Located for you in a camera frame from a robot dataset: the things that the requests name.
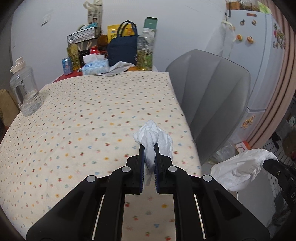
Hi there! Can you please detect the white plastic bag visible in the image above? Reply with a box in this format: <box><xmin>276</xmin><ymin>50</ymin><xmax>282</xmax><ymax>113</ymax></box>
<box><xmin>205</xmin><ymin>20</ymin><xmax>236</xmax><ymax>59</ymax></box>
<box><xmin>210</xmin><ymin>149</ymin><xmax>278</xmax><ymax>192</ymax></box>

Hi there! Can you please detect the white tissue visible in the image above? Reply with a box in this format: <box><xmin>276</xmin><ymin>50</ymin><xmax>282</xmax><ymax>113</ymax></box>
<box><xmin>133</xmin><ymin>120</ymin><xmax>173</xmax><ymax>172</ymax></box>

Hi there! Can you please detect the white pegboard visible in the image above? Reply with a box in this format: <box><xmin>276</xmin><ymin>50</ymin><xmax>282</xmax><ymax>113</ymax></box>
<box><xmin>261</xmin><ymin>138</ymin><xmax>296</xmax><ymax>209</ymax></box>

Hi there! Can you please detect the orange white cardboard box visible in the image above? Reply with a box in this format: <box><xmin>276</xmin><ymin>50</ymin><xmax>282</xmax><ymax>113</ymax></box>
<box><xmin>235</xmin><ymin>141</ymin><xmax>251</xmax><ymax>154</ymax></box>

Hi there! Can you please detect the clear plastic bag on floor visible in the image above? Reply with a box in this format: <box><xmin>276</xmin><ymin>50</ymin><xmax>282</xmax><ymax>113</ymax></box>
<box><xmin>208</xmin><ymin>141</ymin><xmax>236</xmax><ymax>164</ymax></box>

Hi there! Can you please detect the pink curtain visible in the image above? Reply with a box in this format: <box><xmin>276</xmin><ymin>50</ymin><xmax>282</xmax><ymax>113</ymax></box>
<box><xmin>247</xmin><ymin>1</ymin><xmax>295</xmax><ymax>149</ymax></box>

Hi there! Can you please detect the dotted cream tablecloth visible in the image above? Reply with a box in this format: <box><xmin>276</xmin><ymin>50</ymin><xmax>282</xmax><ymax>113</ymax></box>
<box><xmin>1</xmin><ymin>71</ymin><xmax>201</xmax><ymax>237</ymax></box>

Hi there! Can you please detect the grey shell chair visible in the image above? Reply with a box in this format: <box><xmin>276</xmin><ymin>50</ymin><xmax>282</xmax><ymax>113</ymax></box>
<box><xmin>166</xmin><ymin>50</ymin><xmax>251</xmax><ymax>164</ymax></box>

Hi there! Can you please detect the white refrigerator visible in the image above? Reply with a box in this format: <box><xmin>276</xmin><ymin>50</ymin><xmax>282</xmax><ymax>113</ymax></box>
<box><xmin>223</xmin><ymin>10</ymin><xmax>285</xmax><ymax>144</ymax></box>

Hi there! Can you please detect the white plastic bag on fridge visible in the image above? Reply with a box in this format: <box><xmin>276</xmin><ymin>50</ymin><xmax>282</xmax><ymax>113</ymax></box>
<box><xmin>205</xmin><ymin>20</ymin><xmax>236</xmax><ymax>59</ymax></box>

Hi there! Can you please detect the grey folded cloth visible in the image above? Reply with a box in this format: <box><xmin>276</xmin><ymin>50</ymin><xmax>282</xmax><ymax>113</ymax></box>
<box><xmin>96</xmin><ymin>61</ymin><xmax>135</xmax><ymax>77</ymax></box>

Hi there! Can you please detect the large clear water jug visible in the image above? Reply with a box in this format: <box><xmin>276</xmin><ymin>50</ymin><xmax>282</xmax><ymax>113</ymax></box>
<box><xmin>10</xmin><ymin>57</ymin><xmax>42</xmax><ymax>116</ymax></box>

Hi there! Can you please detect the blue tissue pack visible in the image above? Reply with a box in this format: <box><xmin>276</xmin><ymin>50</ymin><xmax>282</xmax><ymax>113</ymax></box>
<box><xmin>82</xmin><ymin>54</ymin><xmax>109</xmax><ymax>75</ymax></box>

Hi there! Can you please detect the blue soda can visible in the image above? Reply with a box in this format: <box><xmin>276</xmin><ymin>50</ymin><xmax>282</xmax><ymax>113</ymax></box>
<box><xmin>62</xmin><ymin>57</ymin><xmax>73</xmax><ymax>75</ymax></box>

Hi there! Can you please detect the oil bottle yellow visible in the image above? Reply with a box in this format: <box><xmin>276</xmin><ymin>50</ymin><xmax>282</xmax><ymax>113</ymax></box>
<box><xmin>67</xmin><ymin>39</ymin><xmax>81</xmax><ymax>70</ymax></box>

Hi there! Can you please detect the navy blue tote bag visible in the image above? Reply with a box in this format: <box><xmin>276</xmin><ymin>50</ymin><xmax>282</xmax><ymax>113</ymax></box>
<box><xmin>107</xmin><ymin>20</ymin><xmax>138</xmax><ymax>66</ymax></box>

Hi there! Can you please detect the wicker basket on fridge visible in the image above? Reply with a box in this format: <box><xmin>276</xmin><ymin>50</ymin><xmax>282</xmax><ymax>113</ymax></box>
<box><xmin>226</xmin><ymin>0</ymin><xmax>259</xmax><ymax>11</ymax></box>

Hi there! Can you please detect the clear bottle with pickles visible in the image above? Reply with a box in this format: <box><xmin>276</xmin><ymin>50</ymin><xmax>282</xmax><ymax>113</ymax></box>
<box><xmin>136</xmin><ymin>28</ymin><xmax>154</xmax><ymax>71</ymax></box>

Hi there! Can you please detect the yellow snack bag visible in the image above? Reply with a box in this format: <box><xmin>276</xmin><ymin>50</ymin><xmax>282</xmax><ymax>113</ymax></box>
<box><xmin>107</xmin><ymin>23</ymin><xmax>134</xmax><ymax>43</ymax></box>

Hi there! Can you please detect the green tall box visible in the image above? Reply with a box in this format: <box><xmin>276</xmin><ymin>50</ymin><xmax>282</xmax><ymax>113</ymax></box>
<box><xmin>144</xmin><ymin>16</ymin><xmax>158</xmax><ymax>37</ymax></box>

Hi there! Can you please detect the beige canvas tote bag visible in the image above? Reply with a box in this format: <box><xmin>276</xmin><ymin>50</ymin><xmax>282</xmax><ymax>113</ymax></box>
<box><xmin>83</xmin><ymin>0</ymin><xmax>103</xmax><ymax>28</ymax></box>

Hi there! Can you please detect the wire rack basket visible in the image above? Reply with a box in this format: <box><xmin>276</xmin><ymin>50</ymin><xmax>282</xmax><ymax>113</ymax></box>
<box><xmin>67</xmin><ymin>27</ymin><xmax>97</xmax><ymax>45</ymax></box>

